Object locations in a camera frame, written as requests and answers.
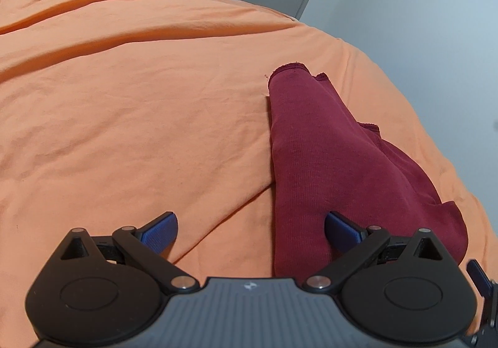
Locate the maroon long-sleeve shirt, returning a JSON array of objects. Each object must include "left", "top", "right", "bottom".
[{"left": 268, "top": 63, "right": 468, "bottom": 281}]

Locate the orange bed sheet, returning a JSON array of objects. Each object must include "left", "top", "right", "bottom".
[{"left": 1, "top": 0, "right": 497, "bottom": 347}]

